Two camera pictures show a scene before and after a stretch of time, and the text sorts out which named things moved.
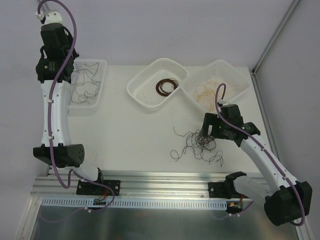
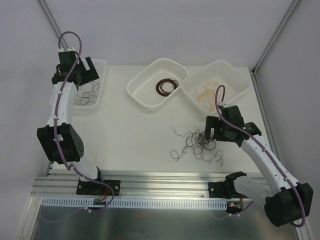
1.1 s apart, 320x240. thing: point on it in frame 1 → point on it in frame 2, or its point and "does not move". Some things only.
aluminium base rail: x=144 y=185 does not move
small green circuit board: x=99 y=201 does not move
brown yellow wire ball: x=202 y=147 does not move
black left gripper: x=53 y=28 → x=87 y=69
